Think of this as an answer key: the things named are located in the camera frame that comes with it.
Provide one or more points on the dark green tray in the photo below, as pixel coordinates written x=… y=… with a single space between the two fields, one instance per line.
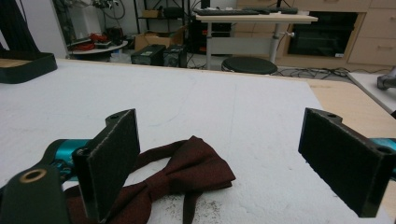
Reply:
x=25 y=67

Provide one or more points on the round white side table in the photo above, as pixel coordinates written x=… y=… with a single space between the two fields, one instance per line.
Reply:
x=98 y=49

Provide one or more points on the black keyboard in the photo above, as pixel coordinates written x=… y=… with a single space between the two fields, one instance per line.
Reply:
x=227 y=12

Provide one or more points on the light wooden desk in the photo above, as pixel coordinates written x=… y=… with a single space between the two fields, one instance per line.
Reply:
x=255 y=21

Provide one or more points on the dark red bow tie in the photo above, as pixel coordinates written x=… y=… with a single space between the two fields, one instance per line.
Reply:
x=174 y=183

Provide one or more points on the black round stool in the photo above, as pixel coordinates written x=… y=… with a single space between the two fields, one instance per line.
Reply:
x=249 y=65

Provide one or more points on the white table cloth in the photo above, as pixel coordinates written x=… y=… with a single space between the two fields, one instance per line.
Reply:
x=199 y=124

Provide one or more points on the brown cardboard box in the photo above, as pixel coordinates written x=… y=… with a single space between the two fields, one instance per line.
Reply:
x=158 y=39

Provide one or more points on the wooden cabinet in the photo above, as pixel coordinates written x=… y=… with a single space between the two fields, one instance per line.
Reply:
x=370 y=34

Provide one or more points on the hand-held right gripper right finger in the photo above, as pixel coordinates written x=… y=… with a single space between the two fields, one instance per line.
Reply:
x=342 y=161

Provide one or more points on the grey metal object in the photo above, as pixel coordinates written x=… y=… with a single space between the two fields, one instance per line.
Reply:
x=386 y=81

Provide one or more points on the black metal shelf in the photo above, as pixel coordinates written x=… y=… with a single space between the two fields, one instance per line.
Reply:
x=160 y=15

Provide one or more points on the black equipment case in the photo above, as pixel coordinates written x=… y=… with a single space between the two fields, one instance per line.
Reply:
x=148 y=54

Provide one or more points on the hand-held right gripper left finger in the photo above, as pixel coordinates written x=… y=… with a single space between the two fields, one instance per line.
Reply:
x=107 y=168

